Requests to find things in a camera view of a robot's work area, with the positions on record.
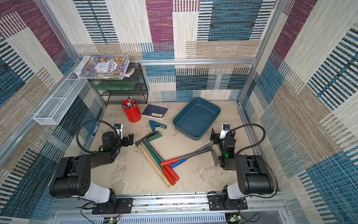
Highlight colourful picture book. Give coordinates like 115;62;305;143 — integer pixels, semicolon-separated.
74;56;135;80

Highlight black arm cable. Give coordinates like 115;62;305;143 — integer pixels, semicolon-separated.
76;120;118;154
227;123;266;156

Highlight wooden handled hoe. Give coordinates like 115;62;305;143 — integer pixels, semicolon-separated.
135;141;171;187

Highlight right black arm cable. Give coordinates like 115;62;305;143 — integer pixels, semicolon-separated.
227;123;266;156

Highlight dark hoe with red grip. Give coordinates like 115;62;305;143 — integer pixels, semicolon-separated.
160;143;218;167

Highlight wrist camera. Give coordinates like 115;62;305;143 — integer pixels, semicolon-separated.
114;124;123;139
220;124;230;139

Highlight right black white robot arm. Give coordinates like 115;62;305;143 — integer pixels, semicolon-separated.
209;125;278;210

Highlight white wire basket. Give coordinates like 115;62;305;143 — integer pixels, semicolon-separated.
34;78;87;126

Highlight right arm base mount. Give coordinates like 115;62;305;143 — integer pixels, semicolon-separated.
207;191;248;211

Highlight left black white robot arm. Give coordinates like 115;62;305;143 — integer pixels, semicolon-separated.
49;132;134;215

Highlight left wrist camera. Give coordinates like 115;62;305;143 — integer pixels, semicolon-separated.
114;124;123;139

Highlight teal plastic storage box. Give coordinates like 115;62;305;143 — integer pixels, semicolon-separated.
172;97;221;141

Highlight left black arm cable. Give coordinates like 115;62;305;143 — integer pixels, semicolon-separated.
76;120;118;154

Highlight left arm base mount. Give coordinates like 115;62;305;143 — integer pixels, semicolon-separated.
92;198;133;215

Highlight pens in cup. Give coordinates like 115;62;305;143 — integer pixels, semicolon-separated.
121;97;137;110

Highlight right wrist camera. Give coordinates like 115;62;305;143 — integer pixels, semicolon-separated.
220;124;230;139

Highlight teal hole punch tool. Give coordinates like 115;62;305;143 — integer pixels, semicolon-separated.
149;120;167;133

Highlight red pen cup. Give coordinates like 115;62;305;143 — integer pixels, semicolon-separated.
123;100;142;123

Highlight chrome hoe with blue grip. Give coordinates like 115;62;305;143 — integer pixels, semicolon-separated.
170;142;214;168

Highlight green tray on shelf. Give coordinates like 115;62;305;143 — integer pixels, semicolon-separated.
94;81;137;91

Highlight dark blue notebook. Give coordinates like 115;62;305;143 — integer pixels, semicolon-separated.
142;104;168;120

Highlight black wire mesh shelf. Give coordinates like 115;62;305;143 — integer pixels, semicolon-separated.
89;63;149;106

